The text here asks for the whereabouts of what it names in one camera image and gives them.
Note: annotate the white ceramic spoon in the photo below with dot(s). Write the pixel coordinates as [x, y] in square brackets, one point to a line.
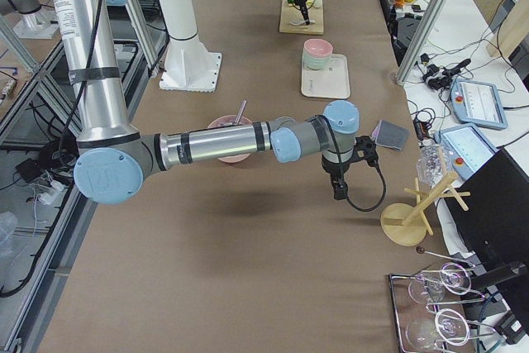
[302, 22]

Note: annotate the small pink bowl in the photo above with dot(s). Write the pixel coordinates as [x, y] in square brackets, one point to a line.
[317, 48]

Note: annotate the green bowl stack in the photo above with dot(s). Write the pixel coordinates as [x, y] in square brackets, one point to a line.
[315, 63]

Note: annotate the large pink ice bowl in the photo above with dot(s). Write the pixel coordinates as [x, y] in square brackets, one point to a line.
[229, 155]

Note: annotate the wooden cutting board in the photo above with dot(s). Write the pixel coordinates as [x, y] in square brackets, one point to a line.
[291, 19]

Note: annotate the grey folded cloth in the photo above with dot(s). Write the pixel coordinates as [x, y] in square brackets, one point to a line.
[389, 135]

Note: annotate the wooden mug tree stand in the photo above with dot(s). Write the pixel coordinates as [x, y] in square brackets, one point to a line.
[407, 225]

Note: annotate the cream serving tray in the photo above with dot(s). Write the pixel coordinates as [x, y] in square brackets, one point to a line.
[331, 82]

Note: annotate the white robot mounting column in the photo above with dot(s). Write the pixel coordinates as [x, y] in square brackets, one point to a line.
[188, 65]

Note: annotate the wine glass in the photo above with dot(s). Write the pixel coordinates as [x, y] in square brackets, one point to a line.
[446, 330]
[431, 286]

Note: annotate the blue teach pendant tablet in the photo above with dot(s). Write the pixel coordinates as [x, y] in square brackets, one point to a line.
[478, 103]

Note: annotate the black monitor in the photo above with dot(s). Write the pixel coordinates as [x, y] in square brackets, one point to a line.
[495, 227]

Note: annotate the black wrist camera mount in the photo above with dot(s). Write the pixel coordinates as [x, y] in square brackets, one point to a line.
[366, 150]

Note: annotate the aluminium frame post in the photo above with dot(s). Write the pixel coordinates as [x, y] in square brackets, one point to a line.
[419, 40]

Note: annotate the black wire glass rack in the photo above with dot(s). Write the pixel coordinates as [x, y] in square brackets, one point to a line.
[428, 307]

